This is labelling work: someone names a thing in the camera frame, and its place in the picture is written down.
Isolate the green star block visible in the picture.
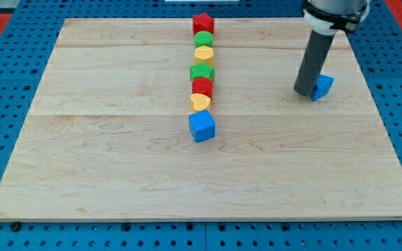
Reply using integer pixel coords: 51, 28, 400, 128
189, 61, 215, 82

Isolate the red cylinder block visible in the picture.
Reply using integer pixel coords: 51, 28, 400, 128
191, 77, 214, 98

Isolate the yellow heart block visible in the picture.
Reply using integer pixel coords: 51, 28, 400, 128
190, 93, 211, 112

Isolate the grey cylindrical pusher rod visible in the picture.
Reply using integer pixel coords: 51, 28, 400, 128
294, 30, 334, 96

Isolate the red star block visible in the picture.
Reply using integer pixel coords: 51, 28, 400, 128
192, 13, 215, 34

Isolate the blue triangle block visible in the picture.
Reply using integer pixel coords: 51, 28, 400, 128
310, 75, 334, 102

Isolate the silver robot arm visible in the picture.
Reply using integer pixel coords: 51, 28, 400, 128
294, 0, 370, 96

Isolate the blue cube block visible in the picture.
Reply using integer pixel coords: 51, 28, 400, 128
188, 110, 216, 143

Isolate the yellow hexagon block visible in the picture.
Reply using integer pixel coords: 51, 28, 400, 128
194, 45, 214, 66

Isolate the green cylinder block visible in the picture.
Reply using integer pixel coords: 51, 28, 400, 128
193, 31, 214, 48

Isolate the light wooden board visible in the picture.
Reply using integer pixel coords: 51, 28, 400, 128
0, 18, 402, 222

